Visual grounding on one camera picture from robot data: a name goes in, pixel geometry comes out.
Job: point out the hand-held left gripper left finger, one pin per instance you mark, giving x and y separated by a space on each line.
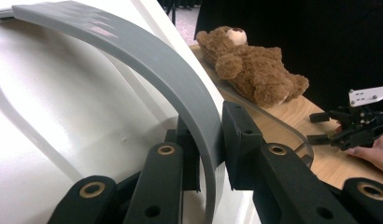
190 165

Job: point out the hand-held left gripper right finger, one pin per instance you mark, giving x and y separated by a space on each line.
239 146

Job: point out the black curtain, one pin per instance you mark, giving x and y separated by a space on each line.
320 31

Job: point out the brown teddy bear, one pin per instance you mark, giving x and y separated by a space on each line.
258 71

